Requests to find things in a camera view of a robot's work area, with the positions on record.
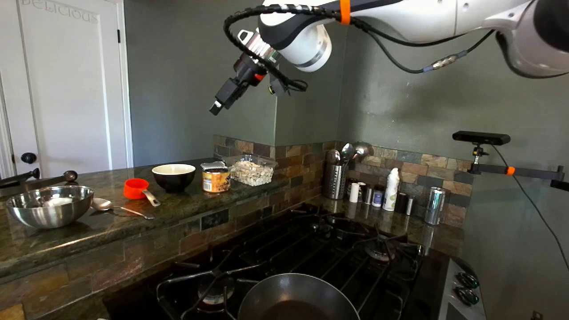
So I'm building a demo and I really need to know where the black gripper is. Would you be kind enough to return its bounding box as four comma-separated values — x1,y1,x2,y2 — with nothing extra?
209,54,269,118

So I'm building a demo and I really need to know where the clear plastic container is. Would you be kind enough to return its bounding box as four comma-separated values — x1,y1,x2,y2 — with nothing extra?
228,154,278,189

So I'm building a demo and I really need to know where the black and white bowl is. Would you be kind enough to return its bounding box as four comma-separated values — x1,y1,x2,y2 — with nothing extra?
150,163,198,195

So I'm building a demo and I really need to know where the steel mixing bowl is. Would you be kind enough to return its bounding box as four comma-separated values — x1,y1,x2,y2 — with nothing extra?
4,184,97,232

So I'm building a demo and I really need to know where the tin can with label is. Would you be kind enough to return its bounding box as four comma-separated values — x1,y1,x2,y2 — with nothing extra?
200,163,234,196

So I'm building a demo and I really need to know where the orange measuring cup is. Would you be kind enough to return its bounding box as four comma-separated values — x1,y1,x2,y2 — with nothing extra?
124,177,163,211

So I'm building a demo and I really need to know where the thin metal utensil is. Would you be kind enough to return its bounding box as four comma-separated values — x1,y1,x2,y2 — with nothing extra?
118,205,156,223

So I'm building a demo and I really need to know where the white door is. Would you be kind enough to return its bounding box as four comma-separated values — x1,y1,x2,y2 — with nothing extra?
0,0,136,180

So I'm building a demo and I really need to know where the small white cup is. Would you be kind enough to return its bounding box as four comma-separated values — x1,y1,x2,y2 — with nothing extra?
348,180,365,207

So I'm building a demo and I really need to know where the metal spoon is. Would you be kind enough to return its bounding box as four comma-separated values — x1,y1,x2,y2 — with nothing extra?
90,196,116,216

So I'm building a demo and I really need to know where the black gas stove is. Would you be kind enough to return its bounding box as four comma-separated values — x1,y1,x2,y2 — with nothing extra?
104,203,488,320

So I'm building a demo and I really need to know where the white plastic bottle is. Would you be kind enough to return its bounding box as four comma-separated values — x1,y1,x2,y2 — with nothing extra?
381,166,403,216

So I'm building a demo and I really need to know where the small black jar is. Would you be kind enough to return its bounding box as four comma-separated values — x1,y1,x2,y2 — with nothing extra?
396,193,417,218

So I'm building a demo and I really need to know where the steel frying pan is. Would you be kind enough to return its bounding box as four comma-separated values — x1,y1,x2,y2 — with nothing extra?
237,273,364,320

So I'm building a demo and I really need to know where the silver drink can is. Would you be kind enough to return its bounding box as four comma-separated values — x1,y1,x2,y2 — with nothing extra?
424,186,449,228

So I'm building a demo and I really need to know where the black stove knob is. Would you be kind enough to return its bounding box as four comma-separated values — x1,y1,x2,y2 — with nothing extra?
454,289,483,308
456,273,483,291

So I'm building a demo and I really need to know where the orange strap on arm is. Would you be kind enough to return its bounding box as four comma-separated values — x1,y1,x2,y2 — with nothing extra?
339,0,355,27

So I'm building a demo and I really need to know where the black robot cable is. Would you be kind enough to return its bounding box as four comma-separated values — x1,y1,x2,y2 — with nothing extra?
223,0,499,95

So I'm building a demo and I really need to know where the black stereo camera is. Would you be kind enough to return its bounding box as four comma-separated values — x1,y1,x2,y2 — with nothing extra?
452,131,513,148

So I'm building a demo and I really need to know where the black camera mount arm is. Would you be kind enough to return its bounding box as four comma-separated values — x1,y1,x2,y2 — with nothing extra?
467,145,569,193

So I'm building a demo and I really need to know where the black camera cable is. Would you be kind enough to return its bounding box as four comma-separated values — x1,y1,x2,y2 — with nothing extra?
490,145,569,273

